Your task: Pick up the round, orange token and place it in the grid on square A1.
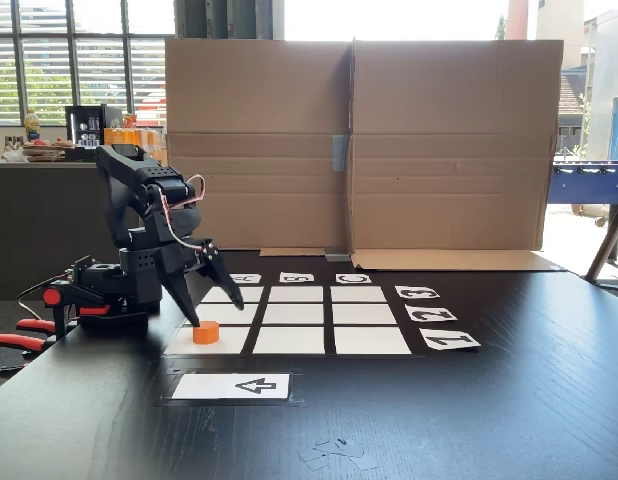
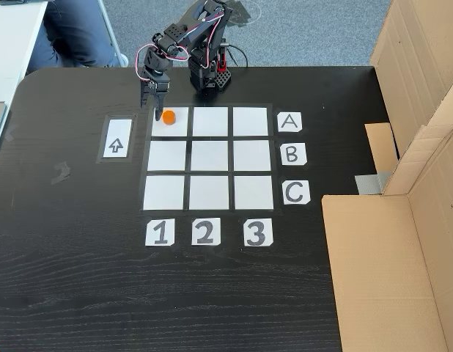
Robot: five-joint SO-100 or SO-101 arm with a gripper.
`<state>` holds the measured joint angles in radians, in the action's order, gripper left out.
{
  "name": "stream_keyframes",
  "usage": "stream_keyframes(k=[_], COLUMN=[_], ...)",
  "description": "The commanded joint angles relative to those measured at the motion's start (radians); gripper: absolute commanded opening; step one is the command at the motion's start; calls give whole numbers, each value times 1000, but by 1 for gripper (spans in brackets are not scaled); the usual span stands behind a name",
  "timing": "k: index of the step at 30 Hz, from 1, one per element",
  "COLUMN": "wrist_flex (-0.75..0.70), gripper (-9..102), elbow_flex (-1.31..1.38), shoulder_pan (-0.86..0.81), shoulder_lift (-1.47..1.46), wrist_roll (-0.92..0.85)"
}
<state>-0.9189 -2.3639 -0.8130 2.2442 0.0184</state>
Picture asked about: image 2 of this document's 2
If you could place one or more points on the round orange token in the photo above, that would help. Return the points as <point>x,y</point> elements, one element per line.
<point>169,117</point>

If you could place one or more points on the white nine-square grid sheet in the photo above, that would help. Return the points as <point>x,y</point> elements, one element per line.
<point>210,157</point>

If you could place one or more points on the white arrow paper sheet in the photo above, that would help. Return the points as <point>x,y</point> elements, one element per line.
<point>116,141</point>

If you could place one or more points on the white metal desk leg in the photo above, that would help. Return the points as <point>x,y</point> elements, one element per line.
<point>110,31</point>

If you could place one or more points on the red black bar clamp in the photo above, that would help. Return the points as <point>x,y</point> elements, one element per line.
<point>222,58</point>

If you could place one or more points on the person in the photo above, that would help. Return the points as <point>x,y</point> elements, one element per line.
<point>76,33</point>

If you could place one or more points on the black floor tape patch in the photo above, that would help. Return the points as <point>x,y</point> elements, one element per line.
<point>243,12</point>

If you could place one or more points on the clear tape scraps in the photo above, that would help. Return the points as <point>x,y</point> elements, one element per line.
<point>61,173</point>

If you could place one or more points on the paper sheet letter A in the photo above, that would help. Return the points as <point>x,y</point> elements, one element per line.
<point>289,122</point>

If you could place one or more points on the paper sheet number 1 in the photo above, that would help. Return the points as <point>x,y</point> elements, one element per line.
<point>160,232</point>

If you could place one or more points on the white desk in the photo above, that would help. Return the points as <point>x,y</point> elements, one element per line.
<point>14,44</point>

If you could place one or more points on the clear tape scrap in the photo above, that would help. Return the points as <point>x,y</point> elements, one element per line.
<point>10,132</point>

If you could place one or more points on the paper sheet number 2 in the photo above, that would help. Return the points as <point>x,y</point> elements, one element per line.
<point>205,231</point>

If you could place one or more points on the paper sheet letter B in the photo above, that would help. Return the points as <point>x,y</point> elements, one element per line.
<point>293,154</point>

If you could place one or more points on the paper sheet letter C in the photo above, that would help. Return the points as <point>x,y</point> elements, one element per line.
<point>296,192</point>

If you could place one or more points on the paper sheet number 3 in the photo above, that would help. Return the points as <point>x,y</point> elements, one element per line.
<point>258,232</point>

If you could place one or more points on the brown cardboard box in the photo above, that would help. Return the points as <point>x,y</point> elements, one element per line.
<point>380,275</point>
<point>413,55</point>

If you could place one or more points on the grey duct tape strip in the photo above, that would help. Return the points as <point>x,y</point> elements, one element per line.
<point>371,182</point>

